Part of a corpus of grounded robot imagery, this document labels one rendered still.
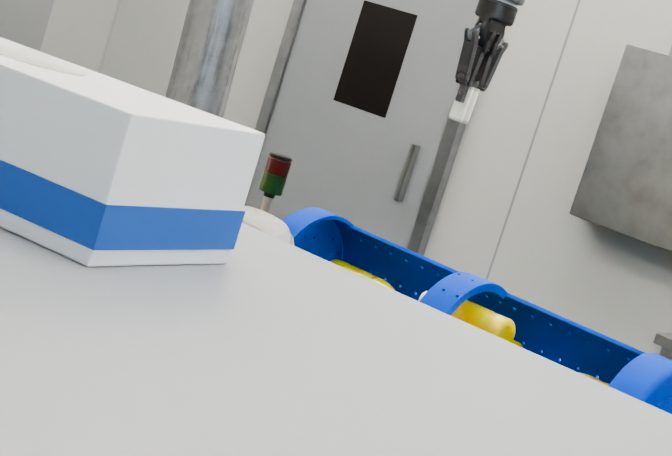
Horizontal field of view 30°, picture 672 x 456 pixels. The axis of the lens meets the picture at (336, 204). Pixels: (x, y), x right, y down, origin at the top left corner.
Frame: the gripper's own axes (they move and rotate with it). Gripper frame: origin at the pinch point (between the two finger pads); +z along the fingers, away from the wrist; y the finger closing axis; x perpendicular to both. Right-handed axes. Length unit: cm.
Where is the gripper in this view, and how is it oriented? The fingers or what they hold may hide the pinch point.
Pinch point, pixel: (464, 103)
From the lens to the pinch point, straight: 239.5
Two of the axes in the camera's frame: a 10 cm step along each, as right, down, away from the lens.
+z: -3.2, 9.4, 1.2
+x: 7.5, 3.3, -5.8
